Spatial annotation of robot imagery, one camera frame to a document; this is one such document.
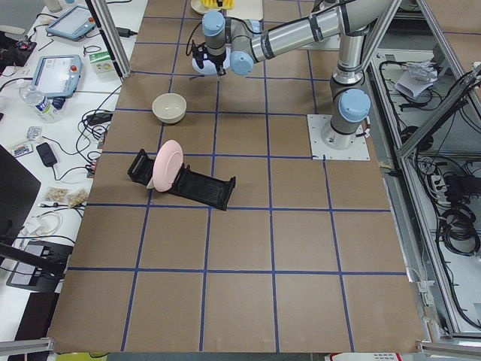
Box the plastic water bottle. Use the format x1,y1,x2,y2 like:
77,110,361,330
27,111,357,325
19,83,58,123

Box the cream plate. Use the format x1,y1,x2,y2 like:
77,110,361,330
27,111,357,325
190,0,211,15

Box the teach pendant far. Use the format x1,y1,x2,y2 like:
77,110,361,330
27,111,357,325
46,5,95,41

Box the white rectangular tray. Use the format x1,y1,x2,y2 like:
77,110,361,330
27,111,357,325
225,0,264,21

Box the blue plate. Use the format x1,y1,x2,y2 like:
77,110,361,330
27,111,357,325
192,47,231,75

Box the black power adapter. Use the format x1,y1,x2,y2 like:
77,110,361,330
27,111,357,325
116,27,138,38

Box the green white carton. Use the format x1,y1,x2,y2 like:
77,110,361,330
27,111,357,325
89,51,115,74

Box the crumpled paper sheets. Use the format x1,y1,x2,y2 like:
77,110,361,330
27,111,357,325
394,60,438,100

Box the sliced toy bread loaf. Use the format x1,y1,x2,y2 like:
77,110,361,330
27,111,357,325
201,0,235,10

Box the teach pendant near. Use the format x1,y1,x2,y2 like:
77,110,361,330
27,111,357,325
32,55,83,99

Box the aluminium frame post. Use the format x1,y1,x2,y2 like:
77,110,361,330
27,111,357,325
85,0,132,79

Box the teach pendant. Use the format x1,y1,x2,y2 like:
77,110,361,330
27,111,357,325
46,5,95,41
32,55,83,99

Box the black dish rack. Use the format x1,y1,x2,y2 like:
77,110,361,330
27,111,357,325
127,150,236,211

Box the black monitor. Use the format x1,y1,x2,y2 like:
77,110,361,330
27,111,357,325
0,147,41,245

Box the cream bowl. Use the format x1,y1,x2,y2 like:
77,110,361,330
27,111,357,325
152,93,187,124

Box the black smartphone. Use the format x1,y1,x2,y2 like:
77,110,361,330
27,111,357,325
36,142,57,167

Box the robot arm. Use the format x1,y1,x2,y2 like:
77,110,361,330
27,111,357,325
186,1,397,103

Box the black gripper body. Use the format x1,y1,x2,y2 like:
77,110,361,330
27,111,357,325
207,54,226,74

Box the brown paper table mat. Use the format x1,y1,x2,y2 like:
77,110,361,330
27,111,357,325
49,1,424,353

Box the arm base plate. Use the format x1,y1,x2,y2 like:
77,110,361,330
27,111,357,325
307,114,370,161

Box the pink plate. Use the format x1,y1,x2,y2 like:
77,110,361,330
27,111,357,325
153,140,183,192

